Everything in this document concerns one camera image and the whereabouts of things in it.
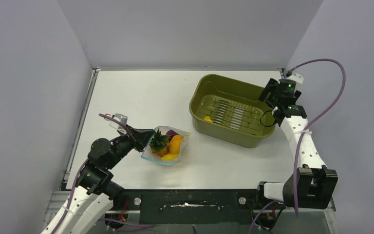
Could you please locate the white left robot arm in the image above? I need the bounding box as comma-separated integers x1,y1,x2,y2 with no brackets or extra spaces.
42,126,155,234

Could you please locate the yellow toy pear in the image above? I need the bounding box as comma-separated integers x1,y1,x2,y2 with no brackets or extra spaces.
204,116,213,123

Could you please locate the olive green plastic basket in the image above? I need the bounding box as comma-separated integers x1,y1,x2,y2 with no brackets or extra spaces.
189,74,275,148

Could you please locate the yellow toy banana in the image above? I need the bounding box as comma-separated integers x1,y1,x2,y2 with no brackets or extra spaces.
161,153,179,161

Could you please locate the purple red onion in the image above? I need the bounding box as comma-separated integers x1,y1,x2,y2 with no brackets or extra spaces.
166,130,179,138

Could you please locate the clear zip top bag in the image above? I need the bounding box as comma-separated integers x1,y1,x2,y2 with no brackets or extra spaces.
141,126,191,165

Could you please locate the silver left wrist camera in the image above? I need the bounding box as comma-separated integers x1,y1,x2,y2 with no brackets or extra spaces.
105,113,128,135

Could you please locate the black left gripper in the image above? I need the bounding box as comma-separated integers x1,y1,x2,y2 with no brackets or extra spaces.
106,123,156,169

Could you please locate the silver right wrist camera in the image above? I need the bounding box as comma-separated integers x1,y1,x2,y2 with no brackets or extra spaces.
287,73,304,91

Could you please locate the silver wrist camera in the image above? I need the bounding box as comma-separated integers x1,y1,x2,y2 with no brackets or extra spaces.
105,113,128,135
287,73,304,91

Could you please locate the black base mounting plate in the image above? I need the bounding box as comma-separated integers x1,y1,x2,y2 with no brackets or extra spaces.
104,189,270,224

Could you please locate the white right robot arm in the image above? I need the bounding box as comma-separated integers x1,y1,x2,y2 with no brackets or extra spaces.
254,78,338,210

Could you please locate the orange toy pineapple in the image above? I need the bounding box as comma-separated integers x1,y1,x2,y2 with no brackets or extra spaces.
149,129,170,157

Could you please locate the small orange toy fruit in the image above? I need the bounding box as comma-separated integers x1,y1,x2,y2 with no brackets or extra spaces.
168,135,184,155

